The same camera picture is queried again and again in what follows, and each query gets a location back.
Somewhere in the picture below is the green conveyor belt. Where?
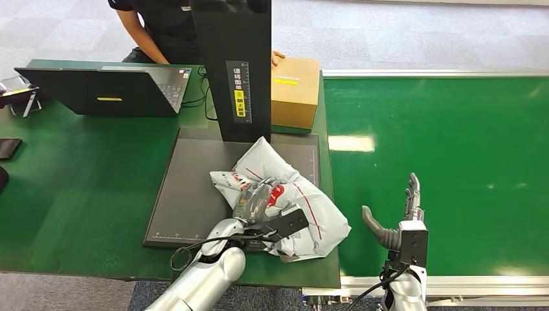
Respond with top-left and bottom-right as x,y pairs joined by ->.
302,68 -> 549,311

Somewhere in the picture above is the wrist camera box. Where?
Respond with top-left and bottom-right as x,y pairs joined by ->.
388,220 -> 430,269
246,208 -> 311,252

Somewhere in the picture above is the brown cardboard box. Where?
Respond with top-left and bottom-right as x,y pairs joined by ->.
271,56 -> 321,132

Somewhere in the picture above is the black cable on table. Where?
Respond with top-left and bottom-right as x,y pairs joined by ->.
182,65 -> 219,122

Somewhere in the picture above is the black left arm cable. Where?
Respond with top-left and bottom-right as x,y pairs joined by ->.
169,229 -> 278,273

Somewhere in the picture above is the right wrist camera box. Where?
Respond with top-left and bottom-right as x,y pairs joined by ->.
388,220 -> 430,269

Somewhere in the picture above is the black weighing scanner device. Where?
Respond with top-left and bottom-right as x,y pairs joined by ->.
142,0 -> 322,250

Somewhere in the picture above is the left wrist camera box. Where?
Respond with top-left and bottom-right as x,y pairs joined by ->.
246,208 -> 311,252

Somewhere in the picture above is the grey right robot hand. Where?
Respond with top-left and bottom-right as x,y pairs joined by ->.
361,172 -> 425,251

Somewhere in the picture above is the dark laptop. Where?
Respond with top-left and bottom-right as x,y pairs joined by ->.
14,65 -> 193,118

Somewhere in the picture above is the phone with small stand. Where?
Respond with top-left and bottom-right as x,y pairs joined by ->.
0,76 -> 41,118

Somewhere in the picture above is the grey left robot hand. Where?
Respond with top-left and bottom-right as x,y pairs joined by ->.
231,176 -> 284,227

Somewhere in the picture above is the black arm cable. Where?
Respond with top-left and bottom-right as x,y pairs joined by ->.
169,229 -> 278,273
345,264 -> 410,311

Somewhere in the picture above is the white courier bag red print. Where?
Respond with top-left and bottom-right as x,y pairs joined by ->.
209,136 -> 352,264

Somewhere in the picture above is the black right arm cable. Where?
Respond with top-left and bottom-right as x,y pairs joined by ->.
345,264 -> 410,311

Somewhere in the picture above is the person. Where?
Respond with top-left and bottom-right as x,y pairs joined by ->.
107,0 -> 287,68

